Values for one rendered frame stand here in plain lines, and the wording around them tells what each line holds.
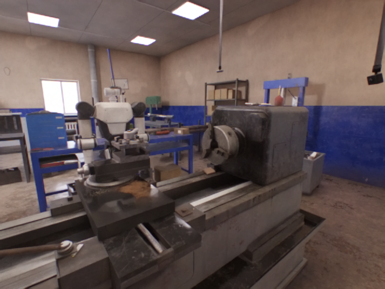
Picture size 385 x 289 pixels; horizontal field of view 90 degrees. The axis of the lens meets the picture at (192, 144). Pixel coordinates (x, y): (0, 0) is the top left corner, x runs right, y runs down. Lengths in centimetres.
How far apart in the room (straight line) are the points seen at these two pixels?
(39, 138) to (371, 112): 486
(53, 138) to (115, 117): 129
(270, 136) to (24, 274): 124
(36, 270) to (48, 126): 211
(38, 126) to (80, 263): 221
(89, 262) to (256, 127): 101
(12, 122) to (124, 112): 354
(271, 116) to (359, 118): 328
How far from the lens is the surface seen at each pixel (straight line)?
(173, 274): 103
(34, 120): 281
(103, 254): 77
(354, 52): 459
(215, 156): 126
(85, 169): 116
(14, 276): 89
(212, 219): 99
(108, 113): 166
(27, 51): 809
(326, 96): 460
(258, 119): 122
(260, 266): 143
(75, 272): 75
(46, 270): 86
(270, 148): 130
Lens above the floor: 134
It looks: 11 degrees down
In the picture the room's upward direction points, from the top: straight up
